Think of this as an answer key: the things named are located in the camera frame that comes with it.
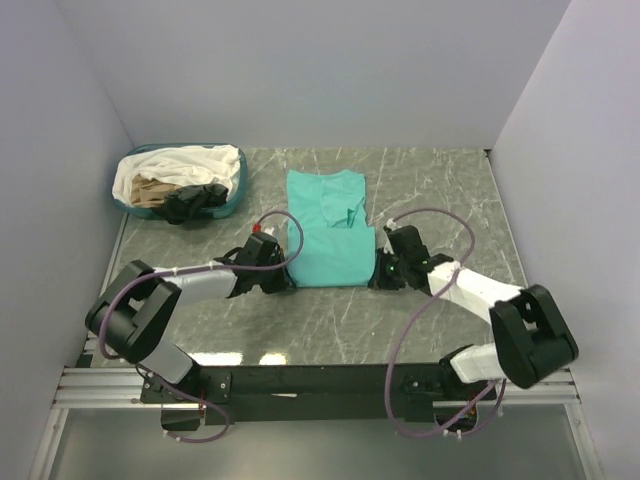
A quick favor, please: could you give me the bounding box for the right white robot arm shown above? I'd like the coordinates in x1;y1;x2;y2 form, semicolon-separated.
369;223;579;399

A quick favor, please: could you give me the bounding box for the black base beam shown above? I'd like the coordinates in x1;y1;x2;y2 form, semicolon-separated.
140;363;489;431

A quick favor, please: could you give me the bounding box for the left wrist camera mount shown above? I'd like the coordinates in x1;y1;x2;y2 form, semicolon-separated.
252;224;277;237

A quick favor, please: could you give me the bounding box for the tan t shirt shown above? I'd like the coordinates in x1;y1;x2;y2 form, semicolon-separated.
130;175;180;208

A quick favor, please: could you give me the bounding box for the black t shirt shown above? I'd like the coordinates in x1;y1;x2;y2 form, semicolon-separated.
151;183;229;225

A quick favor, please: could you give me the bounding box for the white t shirt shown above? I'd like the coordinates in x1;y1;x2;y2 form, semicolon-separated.
112;145;241;207

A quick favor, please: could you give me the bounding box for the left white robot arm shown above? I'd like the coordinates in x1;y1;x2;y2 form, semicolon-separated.
85;232;296;402

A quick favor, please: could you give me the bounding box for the aluminium frame rail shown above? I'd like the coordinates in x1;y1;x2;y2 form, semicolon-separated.
29;219;146;480

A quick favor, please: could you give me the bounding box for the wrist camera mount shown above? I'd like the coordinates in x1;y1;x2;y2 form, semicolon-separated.
252;224;277;237
383;219;399;232

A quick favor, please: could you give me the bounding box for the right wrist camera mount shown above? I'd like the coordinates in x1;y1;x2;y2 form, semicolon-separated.
383;219;399;232

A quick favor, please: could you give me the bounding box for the teal laundry basket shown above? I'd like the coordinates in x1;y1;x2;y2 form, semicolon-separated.
113;143;249;220

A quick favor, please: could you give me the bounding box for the teal t shirt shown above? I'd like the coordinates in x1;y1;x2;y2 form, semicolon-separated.
286;170;376;288

